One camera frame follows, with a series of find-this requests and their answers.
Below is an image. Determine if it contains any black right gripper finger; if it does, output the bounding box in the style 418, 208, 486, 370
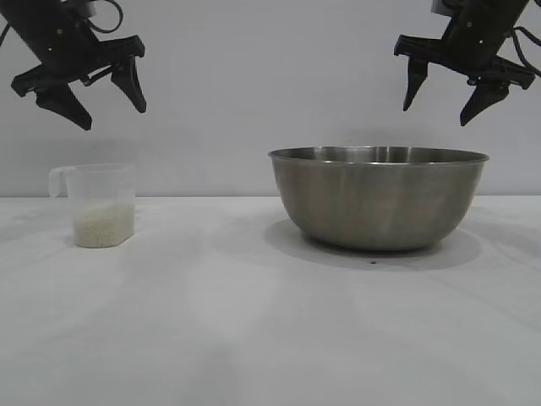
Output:
402, 57, 432, 112
459, 83, 508, 127

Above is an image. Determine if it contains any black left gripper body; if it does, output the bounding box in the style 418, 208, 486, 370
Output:
0, 0, 145, 97

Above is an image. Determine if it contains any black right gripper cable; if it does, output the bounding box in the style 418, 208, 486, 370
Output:
505, 25, 541, 80

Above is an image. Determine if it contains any stainless steel mixing bowl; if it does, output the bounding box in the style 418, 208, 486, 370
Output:
267, 145, 491, 253

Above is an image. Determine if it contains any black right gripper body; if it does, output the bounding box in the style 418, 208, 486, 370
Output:
393, 0, 537, 90

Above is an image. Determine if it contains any white uncooked rice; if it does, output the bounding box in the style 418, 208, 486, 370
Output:
74, 201, 136, 249

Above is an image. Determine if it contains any clear plastic measuring cup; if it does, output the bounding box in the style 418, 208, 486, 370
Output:
49, 163, 137, 249

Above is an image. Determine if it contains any black left camera cable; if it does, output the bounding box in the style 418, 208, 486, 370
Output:
86, 0, 126, 34

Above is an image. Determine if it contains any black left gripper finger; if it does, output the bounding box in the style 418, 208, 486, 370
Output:
108, 57, 148, 113
36, 83, 92, 131

